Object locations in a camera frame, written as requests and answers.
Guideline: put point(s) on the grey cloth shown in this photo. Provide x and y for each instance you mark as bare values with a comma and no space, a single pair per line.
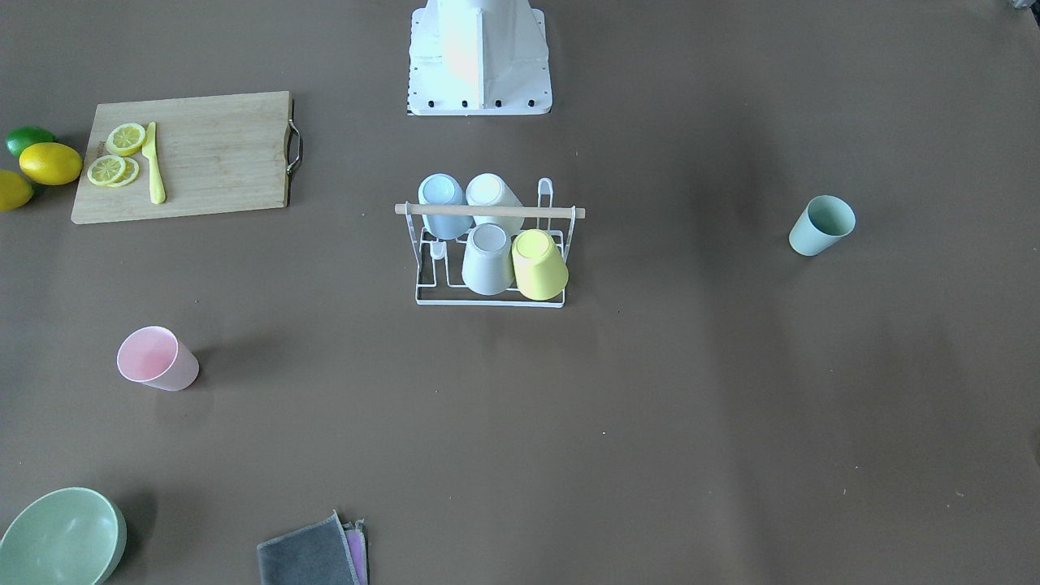
316,554

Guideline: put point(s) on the wooden cutting board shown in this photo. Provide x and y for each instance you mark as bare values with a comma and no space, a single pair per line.
216,154

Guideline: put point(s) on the green lime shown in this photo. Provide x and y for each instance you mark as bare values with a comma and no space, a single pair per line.
19,139

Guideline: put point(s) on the purple cloth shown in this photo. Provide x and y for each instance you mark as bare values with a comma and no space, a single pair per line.
355,536

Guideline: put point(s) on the yellow cup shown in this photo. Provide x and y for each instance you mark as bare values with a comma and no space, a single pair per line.
540,271

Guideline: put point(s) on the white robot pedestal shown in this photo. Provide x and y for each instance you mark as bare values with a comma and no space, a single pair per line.
469,58

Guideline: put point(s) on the pink cup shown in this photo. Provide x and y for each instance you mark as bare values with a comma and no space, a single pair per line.
154,356

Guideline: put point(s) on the cream white cup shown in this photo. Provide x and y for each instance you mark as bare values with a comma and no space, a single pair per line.
488,189

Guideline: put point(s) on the lemon slice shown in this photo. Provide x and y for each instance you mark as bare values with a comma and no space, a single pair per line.
113,171
126,139

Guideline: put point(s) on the yellow plastic knife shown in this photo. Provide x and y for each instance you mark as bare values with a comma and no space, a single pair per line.
157,189

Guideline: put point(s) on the mint green cup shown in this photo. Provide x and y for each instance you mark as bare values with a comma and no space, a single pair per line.
825,220

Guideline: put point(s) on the grey cup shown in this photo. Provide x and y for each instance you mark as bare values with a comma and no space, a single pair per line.
487,265

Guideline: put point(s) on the light blue cup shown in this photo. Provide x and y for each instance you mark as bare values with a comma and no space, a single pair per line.
442,189

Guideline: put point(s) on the green bowl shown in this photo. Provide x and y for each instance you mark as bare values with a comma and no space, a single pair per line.
74,535

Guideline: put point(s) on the yellow lemon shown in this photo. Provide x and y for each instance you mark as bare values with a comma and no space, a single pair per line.
15,190
50,163

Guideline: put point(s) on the white cup holder rack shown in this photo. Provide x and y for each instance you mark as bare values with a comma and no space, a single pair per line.
438,278

